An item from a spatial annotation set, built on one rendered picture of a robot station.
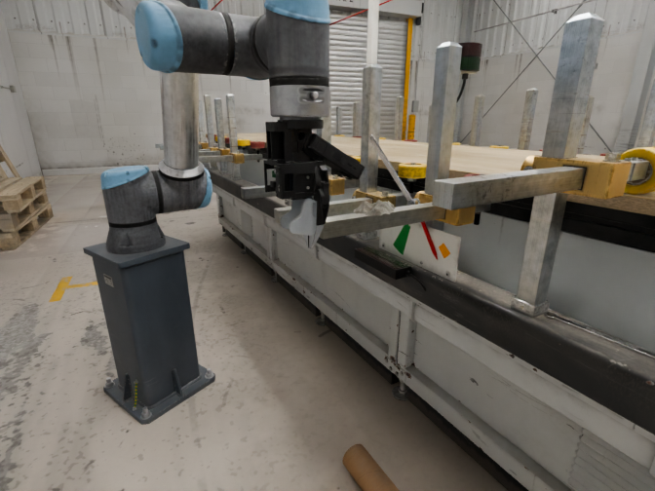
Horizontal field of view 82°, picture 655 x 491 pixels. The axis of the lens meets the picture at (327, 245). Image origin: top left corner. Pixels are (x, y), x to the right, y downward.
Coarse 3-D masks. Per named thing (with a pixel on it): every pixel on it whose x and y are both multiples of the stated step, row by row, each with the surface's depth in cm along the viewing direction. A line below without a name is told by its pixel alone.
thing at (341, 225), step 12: (420, 204) 77; (336, 216) 67; (348, 216) 67; (360, 216) 67; (372, 216) 69; (384, 216) 70; (396, 216) 72; (408, 216) 73; (420, 216) 75; (432, 216) 76; (324, 228) 64; (336, 228) 65; (348, 228) 67; (360, 228) 68; (372, 228) 69; (384, 228) 71
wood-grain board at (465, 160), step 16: (336, 144) 192; (352, 144) 192; (384, 144) 192; (400, 144) 192; (416, 144) 192; (400, 160) 121; (416, 160) 121; (464, 160) 121; (480, 160) 121; (496, 160) 121; (512, 160) 121; (624, 208) 66; (640, 208) 64
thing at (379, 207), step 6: (366, 204) 70; (372, 204) 72; (378, 204) 70; (384, 204) 70; (390, 204) 73; (354, 210) 71; (360, 210) 70; (366, 210) 70; (372, 210) 67; (378, 210) 67; (384, 210) 69; (390, 210) 70
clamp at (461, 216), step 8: (424, 200) 83; (432, 200) 81; (464, 208) 75; (472, 208) 77; (448, 216) 77; (456, 216) 76; (464, 216) 76; (472, 216) 77; (456, 224) 76; (464, 224) 77
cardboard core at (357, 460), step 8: (352, 448) 114; (360, 448) 114; (344, 456) 113; (352, 456) 112; (360, 456) 111; (368, 456) 112; (344, 464) 113; (352, 464) 110; (360, 464) 109; (368, 464) 108; (376, 464) 109; (352, 472) 110; (360, 472) 107; (368, 472) 106; (376, 472) 106; (384, 472) 107; (360, 480) 106; (368, 480) 104; (376, 480) 104; (384, 480) 104; (368, 488) 103; (376, 488) 102; (384, 488) 101; (392, 488) 102
